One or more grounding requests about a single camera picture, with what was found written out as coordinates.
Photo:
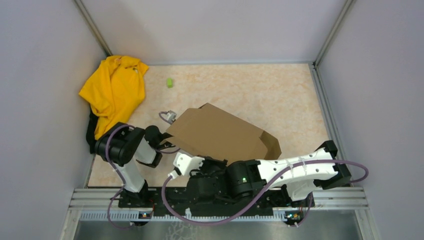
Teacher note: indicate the black cloth under jacket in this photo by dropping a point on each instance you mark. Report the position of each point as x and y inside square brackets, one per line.
[90, 132]

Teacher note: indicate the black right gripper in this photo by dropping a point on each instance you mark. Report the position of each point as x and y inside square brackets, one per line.
[197, 174]

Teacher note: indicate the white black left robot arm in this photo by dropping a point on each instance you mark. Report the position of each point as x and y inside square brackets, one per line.
[123, 146]

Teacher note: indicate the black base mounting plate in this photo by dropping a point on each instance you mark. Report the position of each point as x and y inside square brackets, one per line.
[188, 203]

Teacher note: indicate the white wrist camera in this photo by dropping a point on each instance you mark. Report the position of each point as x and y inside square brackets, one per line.
[170, 116]
[183, 164]

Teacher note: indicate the aluminium corner post left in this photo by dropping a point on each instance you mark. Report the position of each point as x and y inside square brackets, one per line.
[92, 27]

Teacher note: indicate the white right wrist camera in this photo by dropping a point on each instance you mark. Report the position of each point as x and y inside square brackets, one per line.
[183, 164]

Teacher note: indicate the yellow jacket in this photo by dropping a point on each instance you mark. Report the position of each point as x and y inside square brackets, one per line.
[114, 91]

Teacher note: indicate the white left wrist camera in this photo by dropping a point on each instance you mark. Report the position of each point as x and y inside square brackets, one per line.
[170, 116]

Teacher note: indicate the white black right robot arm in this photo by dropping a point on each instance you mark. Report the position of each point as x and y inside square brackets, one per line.
[298, 175]

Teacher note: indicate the brown cardboard box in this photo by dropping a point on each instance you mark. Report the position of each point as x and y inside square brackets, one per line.
[212, 132]

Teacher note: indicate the aluminium front frame rail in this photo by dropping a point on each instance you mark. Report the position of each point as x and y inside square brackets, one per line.
[96, 204]

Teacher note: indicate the small green block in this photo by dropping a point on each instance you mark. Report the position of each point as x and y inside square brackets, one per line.
[169, 82]

